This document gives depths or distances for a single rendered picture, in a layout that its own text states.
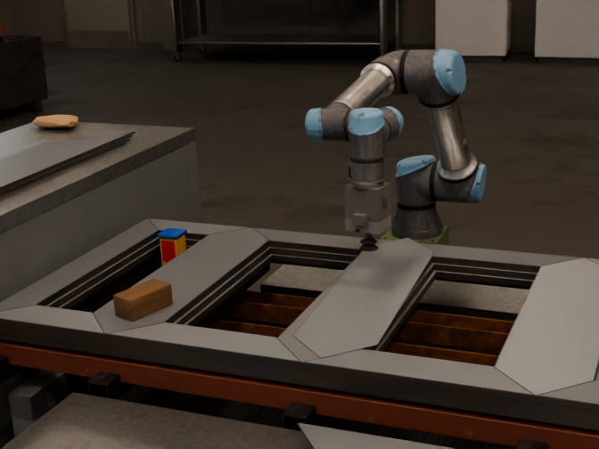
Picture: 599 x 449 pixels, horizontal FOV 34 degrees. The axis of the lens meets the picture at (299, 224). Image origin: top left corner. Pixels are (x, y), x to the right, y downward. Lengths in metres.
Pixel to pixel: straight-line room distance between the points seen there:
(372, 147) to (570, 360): 0.61
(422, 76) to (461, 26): 8.70
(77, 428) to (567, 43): 9.53
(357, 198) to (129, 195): 0.88
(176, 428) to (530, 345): 0.71
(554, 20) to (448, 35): 1.17
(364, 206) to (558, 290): 0.48
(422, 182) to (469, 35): 8.43
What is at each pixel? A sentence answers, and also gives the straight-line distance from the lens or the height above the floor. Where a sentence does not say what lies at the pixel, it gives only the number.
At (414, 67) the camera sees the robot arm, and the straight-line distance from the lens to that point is 2.53.
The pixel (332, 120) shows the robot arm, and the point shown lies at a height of 1.24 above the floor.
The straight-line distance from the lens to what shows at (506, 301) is 2.66.
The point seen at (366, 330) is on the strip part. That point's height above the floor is 0.87.
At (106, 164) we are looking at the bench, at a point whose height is 1.05.
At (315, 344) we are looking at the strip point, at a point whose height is 0.87.
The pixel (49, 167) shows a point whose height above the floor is 1.07.
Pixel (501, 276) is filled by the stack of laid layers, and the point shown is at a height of 0.83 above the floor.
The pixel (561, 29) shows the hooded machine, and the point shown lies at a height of 0.37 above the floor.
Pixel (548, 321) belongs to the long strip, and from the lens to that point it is 2.09.
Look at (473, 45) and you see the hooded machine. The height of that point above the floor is 0.19.
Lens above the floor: 1.69
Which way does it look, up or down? 18 degrees down
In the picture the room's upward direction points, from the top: 2 degrees counter-clockwise
